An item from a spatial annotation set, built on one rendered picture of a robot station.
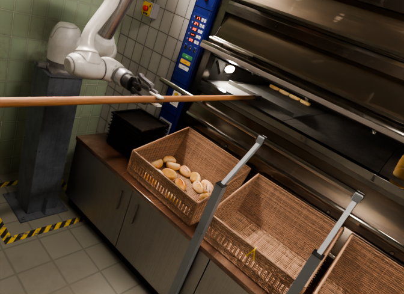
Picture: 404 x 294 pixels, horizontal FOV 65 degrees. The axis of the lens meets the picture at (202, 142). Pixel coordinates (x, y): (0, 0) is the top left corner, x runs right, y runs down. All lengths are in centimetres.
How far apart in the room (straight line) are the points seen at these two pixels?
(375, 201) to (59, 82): 182
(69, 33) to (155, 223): 115
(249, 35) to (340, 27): 52
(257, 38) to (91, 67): 98
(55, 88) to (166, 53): 82
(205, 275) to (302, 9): 147
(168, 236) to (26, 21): 159
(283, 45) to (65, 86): 128
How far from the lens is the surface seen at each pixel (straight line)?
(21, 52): 244
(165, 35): 241
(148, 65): 251
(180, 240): 175
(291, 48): 190
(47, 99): 112
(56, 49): 200
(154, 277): 200
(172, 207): 178
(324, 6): 188
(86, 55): 151
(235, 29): 207
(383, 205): 185
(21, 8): 236
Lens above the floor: 162
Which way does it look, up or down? 22 degrees down
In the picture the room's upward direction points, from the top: 21 degrees clockwise
